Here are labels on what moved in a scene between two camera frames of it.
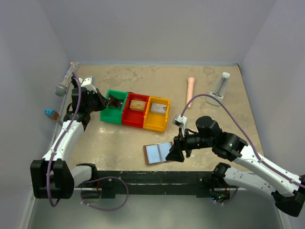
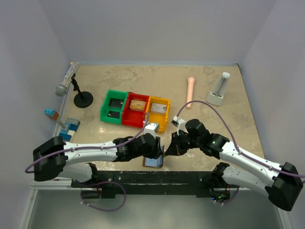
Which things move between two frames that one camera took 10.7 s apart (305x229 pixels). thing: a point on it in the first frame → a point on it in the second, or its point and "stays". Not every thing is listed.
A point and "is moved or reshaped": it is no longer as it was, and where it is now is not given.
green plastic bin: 111,114 stays
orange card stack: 137,105 stays
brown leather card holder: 157,153 is moved or reshaped
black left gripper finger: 104,104 → 156,155
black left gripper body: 96,100 → 157,146
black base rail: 110,184 stays
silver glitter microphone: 61,90 stays
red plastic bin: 133,117 stays
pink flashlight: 190,81 stays
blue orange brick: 52,114 stays
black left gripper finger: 104,100 → 159,149
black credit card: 115,101 → 114,114
